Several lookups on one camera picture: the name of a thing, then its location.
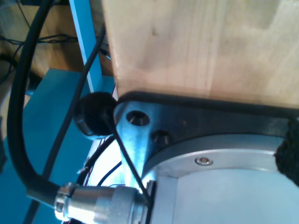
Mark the black round knob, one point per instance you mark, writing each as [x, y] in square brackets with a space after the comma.
[93, 114]

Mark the blue sofa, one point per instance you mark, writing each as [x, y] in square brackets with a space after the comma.
[53, 105]

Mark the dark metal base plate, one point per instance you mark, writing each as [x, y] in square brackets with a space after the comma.
[210, 121]

